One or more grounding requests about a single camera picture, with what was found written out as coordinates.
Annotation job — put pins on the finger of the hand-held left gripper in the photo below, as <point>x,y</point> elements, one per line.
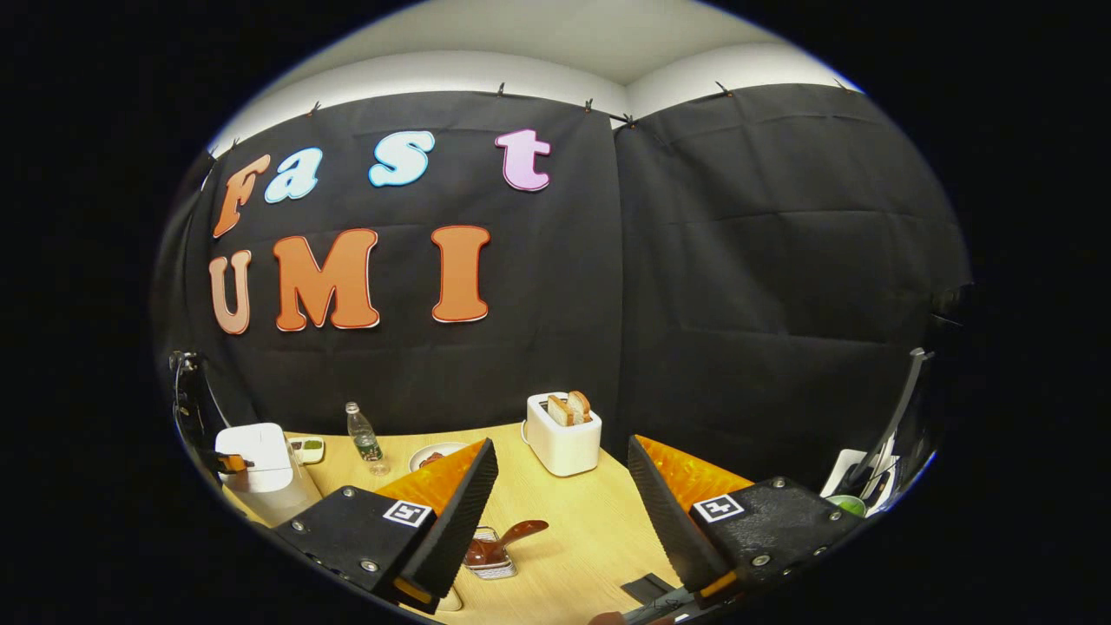
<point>234,463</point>

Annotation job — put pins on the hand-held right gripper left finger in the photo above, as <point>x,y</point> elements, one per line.
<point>460,521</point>

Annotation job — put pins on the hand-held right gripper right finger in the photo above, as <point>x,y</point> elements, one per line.
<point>664,521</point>

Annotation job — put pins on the white rice cooker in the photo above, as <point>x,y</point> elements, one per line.
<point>265,473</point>

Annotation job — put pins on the dark wooden spoon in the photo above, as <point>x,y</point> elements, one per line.
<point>516,534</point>

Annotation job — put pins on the red meat piece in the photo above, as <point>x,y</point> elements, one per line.
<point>431,459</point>

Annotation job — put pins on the small white seasoning dish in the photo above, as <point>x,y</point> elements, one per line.
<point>307,450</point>

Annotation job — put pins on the white round plate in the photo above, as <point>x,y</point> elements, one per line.
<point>430,447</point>

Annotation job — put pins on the clear glass tray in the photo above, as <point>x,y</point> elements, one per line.
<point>450,601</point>

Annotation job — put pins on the clear plastic water bottle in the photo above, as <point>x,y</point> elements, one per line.
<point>366,443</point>

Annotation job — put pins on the white toaster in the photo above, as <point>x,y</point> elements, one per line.
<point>562,447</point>

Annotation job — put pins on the toasted bread slice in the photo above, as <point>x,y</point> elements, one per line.
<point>580,405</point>
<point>560,411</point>

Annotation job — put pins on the green round object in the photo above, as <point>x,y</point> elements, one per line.
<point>846,505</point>

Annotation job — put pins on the white flat object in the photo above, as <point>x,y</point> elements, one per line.
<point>855,469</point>

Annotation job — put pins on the dark stand pole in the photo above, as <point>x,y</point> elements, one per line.
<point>898,408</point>

